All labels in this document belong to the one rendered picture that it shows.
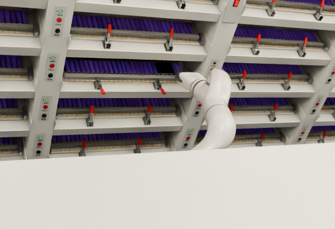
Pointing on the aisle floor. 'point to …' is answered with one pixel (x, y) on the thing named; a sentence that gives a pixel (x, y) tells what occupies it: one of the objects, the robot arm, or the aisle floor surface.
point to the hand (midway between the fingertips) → (182, 73)
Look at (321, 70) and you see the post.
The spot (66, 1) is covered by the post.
